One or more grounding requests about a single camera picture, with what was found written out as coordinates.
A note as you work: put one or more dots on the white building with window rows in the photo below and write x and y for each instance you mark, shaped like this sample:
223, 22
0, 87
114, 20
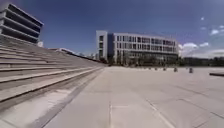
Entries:
140, 46

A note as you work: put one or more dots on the pale stone slab plaza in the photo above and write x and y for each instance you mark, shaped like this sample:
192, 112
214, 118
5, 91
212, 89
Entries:
133, 96

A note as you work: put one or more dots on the low white building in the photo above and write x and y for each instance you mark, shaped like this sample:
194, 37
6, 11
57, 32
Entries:
63, 50

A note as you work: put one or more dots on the row of stone bollards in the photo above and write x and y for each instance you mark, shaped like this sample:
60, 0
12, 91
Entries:
175, 69

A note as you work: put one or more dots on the wide grey stone steps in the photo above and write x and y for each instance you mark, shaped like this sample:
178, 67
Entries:
30, 73

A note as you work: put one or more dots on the row of trees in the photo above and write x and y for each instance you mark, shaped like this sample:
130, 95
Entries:
200, 61

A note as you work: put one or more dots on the grey building with horizontal bands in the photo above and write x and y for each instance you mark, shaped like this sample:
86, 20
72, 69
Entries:
20, 23

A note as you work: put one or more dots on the low dark planter edge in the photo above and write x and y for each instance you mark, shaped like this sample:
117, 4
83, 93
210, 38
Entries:
217, 74

